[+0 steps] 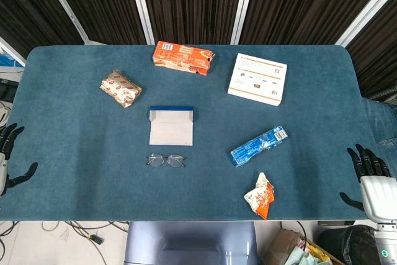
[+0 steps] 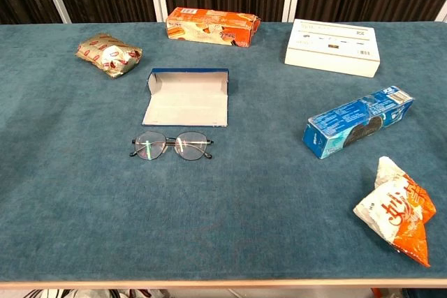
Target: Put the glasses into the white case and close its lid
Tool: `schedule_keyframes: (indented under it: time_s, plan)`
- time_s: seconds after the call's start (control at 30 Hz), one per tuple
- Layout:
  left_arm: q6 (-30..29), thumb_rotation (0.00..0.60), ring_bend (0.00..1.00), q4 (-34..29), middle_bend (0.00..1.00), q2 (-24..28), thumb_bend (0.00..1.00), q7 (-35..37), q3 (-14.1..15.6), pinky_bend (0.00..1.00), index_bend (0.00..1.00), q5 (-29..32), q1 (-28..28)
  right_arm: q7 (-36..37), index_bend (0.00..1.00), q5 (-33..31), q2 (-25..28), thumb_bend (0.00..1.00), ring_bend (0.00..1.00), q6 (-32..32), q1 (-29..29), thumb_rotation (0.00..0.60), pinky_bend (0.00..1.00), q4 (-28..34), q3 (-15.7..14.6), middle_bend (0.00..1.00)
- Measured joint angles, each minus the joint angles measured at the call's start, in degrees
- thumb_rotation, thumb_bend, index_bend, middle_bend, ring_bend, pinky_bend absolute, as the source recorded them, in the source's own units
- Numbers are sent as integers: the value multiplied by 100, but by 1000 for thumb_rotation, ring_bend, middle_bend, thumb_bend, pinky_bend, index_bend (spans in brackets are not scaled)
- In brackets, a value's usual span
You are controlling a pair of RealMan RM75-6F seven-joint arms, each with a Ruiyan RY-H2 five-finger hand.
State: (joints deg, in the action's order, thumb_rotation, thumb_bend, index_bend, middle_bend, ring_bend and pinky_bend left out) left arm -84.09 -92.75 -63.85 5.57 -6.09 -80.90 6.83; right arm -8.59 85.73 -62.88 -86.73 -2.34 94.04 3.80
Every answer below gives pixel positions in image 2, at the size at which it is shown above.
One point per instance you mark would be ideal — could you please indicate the thin-framed eyeglasses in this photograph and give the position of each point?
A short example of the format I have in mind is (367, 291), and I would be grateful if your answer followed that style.
(190, 146)

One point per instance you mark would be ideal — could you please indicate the blue glasses case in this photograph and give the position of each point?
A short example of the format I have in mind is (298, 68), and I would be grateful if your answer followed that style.
(185, 99)

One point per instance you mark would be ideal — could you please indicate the teal velvet tablecloth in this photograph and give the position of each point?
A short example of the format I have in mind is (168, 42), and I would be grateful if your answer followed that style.
(223, 207)

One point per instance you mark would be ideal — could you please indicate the orange biscuit box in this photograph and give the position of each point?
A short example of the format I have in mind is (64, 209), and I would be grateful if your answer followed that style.
(209, 29)

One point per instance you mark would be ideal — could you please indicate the blue cookie box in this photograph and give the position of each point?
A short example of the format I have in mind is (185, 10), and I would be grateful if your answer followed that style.
(349, 127)

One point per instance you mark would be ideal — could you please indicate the white flat cardboard box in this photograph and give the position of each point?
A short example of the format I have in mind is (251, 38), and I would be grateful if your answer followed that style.
(331, 46)

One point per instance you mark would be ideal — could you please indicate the gold foil snack pack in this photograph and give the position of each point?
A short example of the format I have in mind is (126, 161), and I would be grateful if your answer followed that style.
(108, 55)

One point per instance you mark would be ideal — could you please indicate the orange white snack bag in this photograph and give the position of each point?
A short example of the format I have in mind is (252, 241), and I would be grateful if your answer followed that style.
(394, 210)

